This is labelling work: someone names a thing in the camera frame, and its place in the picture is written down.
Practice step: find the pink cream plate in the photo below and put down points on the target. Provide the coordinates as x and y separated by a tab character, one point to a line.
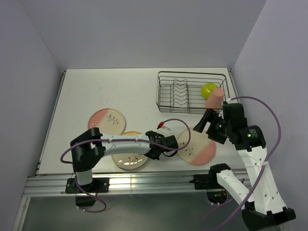
109	121
200	150

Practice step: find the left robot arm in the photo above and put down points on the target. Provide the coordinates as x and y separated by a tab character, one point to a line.
91	146

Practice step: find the aluminium table rail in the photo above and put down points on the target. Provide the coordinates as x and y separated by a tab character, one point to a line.
119	183

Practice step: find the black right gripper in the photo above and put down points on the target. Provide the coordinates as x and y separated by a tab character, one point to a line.
208	116

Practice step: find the pink cup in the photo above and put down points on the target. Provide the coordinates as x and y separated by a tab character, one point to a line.
215	100

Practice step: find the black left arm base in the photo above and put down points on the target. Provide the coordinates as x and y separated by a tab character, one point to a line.
98	185

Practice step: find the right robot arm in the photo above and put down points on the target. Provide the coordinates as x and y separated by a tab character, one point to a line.
262	206

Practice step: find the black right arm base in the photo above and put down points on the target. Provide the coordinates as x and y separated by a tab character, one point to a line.
202	182

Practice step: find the green ceramic bowl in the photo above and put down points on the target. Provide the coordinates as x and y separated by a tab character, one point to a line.
207	89

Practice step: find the yellow cream plate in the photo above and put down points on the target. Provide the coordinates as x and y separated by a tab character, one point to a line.
130	155

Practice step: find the wire dish rack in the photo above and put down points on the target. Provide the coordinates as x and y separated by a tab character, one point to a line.
180	91

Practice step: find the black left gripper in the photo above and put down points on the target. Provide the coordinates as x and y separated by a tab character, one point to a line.
157	157

